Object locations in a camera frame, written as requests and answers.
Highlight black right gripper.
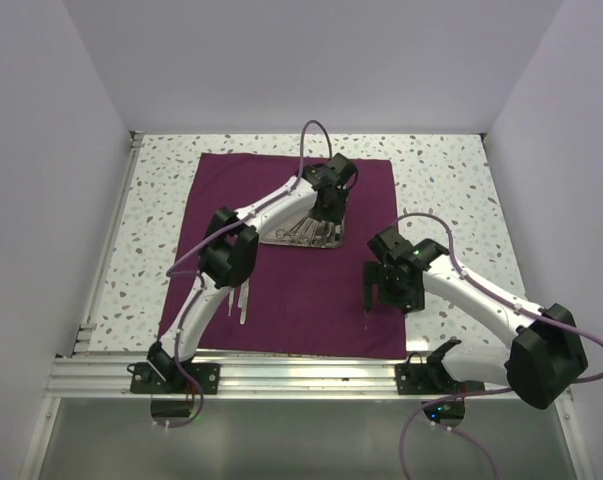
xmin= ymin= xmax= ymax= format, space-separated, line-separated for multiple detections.
xmin=363 ymin=260 xmax=424 ymax=315

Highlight steel instrument tray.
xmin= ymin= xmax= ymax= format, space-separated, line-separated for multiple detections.
xmin=260 ymin=212 xmax=345 ymax=249

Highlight maroon surgical cloth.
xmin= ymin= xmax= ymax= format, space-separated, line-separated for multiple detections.
xmin=177 ymin=153 xmax=406 ymax=360

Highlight large silver tweezers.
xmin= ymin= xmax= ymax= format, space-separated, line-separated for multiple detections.
xmin=238 ymin=280 xmax=249 ymax=325

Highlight small silver tweezers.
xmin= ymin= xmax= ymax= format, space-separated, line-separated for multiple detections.
xmin=228 ymin=289 xmax=235 ymax=317

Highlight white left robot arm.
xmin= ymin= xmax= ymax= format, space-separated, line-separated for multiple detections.
xmin=147 ymin=154 xmax=359 ymax=393

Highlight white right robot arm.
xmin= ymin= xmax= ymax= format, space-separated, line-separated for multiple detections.
xmin=363 ymin=226 xmax=588 ymax=409

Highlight steel scissors and forceps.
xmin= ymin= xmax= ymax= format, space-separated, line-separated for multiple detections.
xmin=274 ymin=216 xmax=344 ymax=248

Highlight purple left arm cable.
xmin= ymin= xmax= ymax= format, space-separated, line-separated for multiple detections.
xmin=165 ymin=119 xmax=333 ymax=429

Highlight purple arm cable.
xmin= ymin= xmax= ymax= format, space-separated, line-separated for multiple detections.
xmin=165 ymin=119 xmax=333 ymax=429
xmin=398 ymin=212 xmax=603 ymax=480

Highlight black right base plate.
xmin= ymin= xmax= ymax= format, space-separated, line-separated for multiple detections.
xmin=394 ymin=352 xmax=485 ymax=395

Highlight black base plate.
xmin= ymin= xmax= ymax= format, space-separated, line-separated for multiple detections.
xmin=126 ymin=362 xmax=221 ymax=395
xmin=394 ymin=352 xmax=485 ymax=395

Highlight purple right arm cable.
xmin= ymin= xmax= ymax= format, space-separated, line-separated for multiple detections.
xmin=398 ymin=212 xmax=603 ymax=480

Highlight aluminium rail frame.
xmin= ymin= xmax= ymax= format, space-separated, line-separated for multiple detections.
xmin=18 ymin=132 xmax=594 ymax=479

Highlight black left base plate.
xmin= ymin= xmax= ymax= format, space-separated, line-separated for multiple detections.
xmin=126 ymin=362 xmax=221 ymax=395

